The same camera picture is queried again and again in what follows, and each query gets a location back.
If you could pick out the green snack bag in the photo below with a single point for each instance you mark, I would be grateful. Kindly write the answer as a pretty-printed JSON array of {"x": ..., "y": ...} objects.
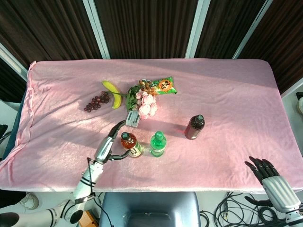
[{"x": 166, "y": 86}]

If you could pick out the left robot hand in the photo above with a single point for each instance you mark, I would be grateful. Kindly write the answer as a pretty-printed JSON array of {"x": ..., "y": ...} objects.
[{"x": 104, "y": 149}]

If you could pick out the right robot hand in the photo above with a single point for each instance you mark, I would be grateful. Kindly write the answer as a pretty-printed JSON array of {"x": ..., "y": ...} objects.
[{"x": 279, "y": 191}]

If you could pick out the white sneaker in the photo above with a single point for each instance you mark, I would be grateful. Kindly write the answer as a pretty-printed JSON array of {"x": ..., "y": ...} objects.
[{"x": 29, "y": 201}]

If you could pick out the amber tea bottle with label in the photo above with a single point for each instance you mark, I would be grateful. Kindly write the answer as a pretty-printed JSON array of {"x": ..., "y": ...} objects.
[{"x": 132, "y": 147}]

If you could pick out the yellow green banana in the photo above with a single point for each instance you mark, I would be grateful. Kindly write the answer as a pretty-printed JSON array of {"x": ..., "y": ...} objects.
[{"x": 117, "y": 99}]

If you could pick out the purple grape bunch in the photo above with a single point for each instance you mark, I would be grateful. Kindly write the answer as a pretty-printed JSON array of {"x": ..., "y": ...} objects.
[{"x": 95, "y": 102}]

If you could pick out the orange box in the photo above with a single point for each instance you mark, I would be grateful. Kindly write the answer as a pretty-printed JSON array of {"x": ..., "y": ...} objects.
[{"x": 87, "y": 218}]

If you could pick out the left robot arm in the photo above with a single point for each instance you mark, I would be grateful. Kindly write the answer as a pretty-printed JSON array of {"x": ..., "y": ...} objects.
[{"x": 85, "y": 184}]

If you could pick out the dark red drink bottle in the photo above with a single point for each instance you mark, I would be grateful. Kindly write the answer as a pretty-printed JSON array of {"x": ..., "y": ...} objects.
[{"x": 194, "y": 128}]

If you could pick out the green soda bottle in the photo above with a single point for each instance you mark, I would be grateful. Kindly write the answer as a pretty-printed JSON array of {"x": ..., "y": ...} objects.
[{"x": 158, "y": 146}]

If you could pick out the pale blue frame post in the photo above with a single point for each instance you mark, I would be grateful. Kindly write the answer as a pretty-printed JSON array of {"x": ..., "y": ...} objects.
[
  {"x": 293, "y": 88},
  {"x": 13, "y": 62},
  {"x": 197, "y": 28},
  {"x": 249, "y": 30},
  {"x": 97, "y": 28}
]

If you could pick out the grey robot torso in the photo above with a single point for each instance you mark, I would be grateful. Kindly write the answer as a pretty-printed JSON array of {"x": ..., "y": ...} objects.
[{"x": 149, "y": 208}]

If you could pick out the pink fleece table cloth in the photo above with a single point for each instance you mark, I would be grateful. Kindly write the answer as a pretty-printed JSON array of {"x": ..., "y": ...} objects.
[{"x": 213, "y": 99}]

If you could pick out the pink flower bouquet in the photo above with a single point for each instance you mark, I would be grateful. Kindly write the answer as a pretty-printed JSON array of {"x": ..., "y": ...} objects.
[{"x": 146, "y": 105}]

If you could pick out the dark brown curtain panel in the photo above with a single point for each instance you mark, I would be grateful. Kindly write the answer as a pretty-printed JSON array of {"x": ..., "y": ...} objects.
[
  {"x": 225, "y": 26},
  {"x": 281, "y": 35},
  {"x": 47, "y": 26},
  {"x": 146, "y": 26}
]

